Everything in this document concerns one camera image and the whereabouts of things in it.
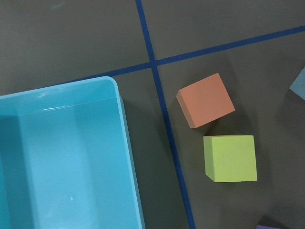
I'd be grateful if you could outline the light blue foam block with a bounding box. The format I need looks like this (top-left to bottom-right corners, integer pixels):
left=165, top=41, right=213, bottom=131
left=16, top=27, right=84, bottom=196
left=289, top=68, right=305, bottom=100

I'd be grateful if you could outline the left orange foam block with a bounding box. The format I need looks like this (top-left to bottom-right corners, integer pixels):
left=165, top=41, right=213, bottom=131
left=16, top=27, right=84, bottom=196
left=176, top=73, right=235, bottom=128

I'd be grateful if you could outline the yellow foam block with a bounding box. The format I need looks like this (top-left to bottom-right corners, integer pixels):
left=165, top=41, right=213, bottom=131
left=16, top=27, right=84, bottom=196
left=203, top=135, right=257, bottom=183

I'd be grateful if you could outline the teal plastic bin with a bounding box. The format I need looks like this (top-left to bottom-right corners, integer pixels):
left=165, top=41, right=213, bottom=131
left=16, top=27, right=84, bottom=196
left=0, top=76, right=145, bottom=229

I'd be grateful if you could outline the left purple foam block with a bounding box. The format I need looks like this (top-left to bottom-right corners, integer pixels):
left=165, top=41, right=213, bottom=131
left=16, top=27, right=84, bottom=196
left=255, top=225, right=281, bottom=229

